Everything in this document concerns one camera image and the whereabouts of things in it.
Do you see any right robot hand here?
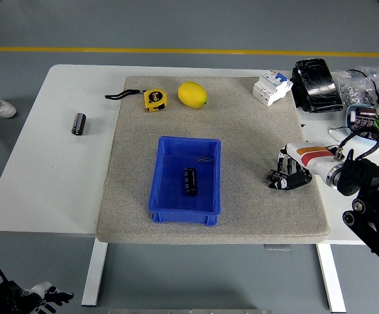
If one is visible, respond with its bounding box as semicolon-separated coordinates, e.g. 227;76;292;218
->
267;143;338;192

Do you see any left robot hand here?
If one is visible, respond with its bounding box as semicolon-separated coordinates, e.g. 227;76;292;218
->
31;281;75;308

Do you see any black cylindrical battery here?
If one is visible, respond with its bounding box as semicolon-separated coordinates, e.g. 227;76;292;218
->
355;107;378;121
183;166;198;197
266;168;288;184
350;118;374;138
71;112;87;136

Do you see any blue plastic box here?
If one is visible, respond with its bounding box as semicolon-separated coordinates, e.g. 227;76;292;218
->
148;135;222;226

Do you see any white table leg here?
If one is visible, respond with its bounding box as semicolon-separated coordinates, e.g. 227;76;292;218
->
80;242;108;307
316;243;347;313

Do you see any light blue bowl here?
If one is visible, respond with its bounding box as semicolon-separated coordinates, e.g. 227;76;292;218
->
345;103;379;145

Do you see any glossy black case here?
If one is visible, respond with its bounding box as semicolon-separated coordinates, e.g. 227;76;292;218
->
290;58;345;114

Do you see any grey-brown felt mat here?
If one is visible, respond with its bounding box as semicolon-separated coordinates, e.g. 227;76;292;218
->
95;76;330;245

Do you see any clear bag of metal washers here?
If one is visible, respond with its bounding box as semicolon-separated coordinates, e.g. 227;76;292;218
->
336;66;379;106

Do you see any white circuit breaker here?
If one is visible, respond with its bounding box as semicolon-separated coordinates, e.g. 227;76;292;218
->
252;70;294;107

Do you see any yellow lemon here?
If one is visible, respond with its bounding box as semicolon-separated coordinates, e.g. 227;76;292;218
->
177;81;208;108

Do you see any thin white wire loop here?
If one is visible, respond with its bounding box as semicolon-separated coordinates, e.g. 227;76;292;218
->
327;126;352;140

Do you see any grey under-table bracket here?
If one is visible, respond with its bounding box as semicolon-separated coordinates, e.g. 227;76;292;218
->
263;243;291;252

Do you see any yellow tape measure with strap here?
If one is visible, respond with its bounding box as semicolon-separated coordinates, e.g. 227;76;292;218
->
104;88;169;114

